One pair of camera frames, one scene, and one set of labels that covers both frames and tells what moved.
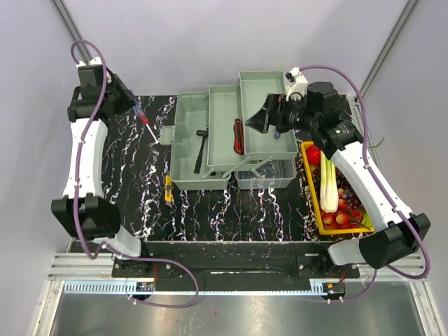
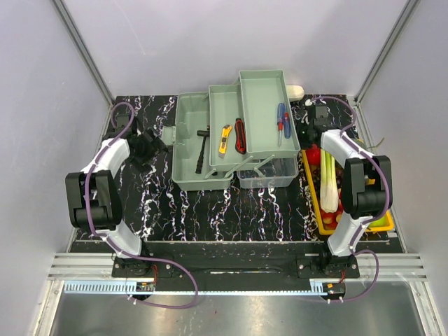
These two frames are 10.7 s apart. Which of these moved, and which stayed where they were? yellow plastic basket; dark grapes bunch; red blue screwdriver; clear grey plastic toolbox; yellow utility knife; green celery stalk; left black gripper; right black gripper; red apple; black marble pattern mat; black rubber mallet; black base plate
Moved: red blue screwdriver; left black gripper; right black gripper; yellow utility knife
Stayed: black rubber mallet; black marble pattern mat; clear grey plastic toolbox; dark grapes bunch; red apple; black base plate; yellow plastic basket; green celery stalk
